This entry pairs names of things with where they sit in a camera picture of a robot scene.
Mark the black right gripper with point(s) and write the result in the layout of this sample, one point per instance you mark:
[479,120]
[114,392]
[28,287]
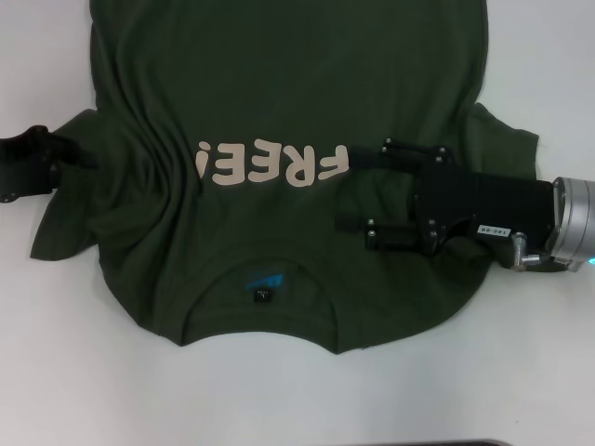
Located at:
[488,204]

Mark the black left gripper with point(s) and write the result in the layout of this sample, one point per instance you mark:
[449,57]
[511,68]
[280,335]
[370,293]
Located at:
[23,167]

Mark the dark green FREE T-shirt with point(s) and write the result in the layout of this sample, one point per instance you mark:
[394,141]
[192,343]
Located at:
[279,93]

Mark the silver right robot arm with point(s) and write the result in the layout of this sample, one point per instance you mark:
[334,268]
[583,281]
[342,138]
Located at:
[576,209]

